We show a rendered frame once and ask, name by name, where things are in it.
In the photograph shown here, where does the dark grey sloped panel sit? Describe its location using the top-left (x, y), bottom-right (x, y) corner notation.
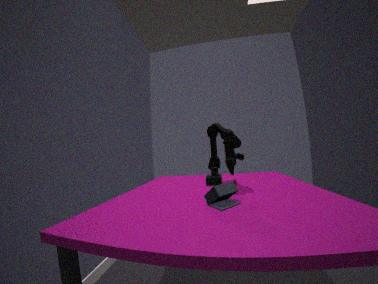
top-left (205, 181), bottom-right (241, 211)

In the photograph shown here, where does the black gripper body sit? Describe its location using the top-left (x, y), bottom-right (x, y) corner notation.
top-left (225, 149), bottom-right (236, 164)

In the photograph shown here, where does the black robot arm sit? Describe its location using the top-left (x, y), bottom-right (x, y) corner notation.
top-left (207, 123), bottom-right (244, 177)

